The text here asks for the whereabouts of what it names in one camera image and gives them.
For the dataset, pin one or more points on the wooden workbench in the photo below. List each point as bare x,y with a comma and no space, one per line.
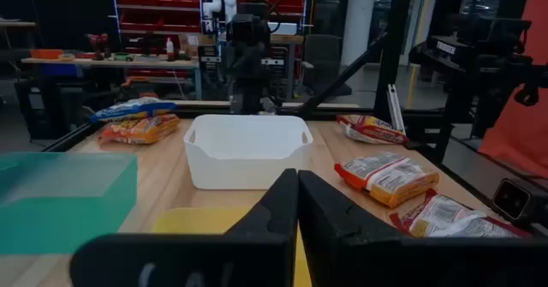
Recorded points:
111,62

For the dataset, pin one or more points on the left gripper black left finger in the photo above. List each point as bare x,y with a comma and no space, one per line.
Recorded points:
192,261

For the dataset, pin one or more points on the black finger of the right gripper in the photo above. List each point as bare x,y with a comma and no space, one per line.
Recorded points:
269,105

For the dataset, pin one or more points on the white metal bracket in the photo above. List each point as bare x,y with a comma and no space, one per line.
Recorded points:
394,107

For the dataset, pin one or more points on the red ramen noodle packet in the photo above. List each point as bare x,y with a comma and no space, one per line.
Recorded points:
449,218
372,128

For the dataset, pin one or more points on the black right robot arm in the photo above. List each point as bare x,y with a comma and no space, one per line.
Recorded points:
248,34

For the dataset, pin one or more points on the white plastic bin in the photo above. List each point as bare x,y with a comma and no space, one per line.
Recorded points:
248,167

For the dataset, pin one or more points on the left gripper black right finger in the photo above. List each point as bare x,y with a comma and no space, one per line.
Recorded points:
385,261

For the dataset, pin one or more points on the black robot station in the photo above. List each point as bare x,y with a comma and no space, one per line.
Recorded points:
471,51

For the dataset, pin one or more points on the teal plastic bin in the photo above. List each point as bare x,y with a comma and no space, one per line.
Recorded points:
64,218

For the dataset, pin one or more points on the orange tray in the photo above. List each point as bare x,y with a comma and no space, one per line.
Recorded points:
47,54

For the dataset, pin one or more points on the orange ramen noodle packet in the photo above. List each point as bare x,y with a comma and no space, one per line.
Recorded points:
139,130
385,177

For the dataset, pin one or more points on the red power drill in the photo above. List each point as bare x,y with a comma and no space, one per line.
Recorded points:
97,46

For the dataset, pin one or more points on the white metal shelf rack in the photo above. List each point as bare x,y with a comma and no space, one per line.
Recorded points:
114,8

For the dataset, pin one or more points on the yellow pole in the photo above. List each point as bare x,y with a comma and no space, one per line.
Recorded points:
419,43

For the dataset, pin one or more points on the blue ramen noodle packet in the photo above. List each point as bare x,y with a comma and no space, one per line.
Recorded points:
132,108

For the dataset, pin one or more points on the orange fabric panel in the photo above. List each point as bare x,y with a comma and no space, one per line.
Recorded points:
522,107

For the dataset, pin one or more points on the white building column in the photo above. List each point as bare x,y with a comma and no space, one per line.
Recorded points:
359,17

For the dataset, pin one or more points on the blue box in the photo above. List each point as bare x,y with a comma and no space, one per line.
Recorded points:
62,70

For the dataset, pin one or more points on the black diagonal frame brace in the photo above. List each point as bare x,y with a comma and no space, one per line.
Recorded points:
342,75

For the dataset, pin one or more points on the small green object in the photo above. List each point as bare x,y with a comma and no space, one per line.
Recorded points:
123,56

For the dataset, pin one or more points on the yellow plastic bin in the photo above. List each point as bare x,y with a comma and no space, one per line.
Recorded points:
197,220

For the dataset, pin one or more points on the black office chair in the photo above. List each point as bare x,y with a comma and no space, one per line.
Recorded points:
323,64

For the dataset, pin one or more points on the black frame post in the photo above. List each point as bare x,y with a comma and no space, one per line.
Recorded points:
396,43

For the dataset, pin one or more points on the black table-level camera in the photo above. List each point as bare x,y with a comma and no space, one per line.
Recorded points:
511,199

